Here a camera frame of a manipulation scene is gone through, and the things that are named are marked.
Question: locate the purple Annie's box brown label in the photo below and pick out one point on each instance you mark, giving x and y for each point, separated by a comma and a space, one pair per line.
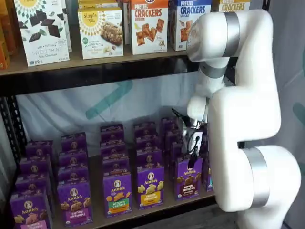
189, 186

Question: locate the orange cheddar pretzel crackers box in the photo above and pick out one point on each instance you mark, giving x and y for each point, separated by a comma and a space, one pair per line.
149, 28

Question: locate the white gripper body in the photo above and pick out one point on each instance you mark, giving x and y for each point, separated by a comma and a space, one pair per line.
196, 143

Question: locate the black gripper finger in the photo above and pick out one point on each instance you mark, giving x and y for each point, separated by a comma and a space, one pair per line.
193, 162

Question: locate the white backdrop with teal mark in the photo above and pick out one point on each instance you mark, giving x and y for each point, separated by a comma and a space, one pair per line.
71, 105

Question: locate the orange snack box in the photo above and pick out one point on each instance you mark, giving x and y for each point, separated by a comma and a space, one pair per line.
12, 23
3, 52

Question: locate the purple Annie's box pink label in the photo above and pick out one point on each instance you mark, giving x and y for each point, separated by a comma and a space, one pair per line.
29, 210

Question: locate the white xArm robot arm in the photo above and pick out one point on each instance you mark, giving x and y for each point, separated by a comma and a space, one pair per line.
250, 107

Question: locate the purple Annie's box yellow label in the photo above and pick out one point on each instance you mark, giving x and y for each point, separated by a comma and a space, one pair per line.
150, 190

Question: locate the black metal shelf rack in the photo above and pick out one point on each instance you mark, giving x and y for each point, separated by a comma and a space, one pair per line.
95, 78

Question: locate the purple Annie's box teal label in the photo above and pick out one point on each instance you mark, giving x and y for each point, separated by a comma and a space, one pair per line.
207, 181

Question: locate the blue pretzel crackers box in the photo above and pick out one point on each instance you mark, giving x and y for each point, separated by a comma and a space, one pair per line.
186, 14

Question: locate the purple Annie's box green label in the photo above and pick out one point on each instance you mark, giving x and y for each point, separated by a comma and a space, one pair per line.
116, 190

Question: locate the gold pretzel crackers box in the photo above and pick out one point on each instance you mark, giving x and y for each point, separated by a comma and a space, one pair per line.
231, 6

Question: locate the Simple Mills almond bars box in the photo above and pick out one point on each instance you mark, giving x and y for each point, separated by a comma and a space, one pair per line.
100, 35
100, 4

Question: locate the Simple Mills Sweet Thins box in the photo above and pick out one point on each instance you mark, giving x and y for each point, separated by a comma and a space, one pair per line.
66, 23
40, 35

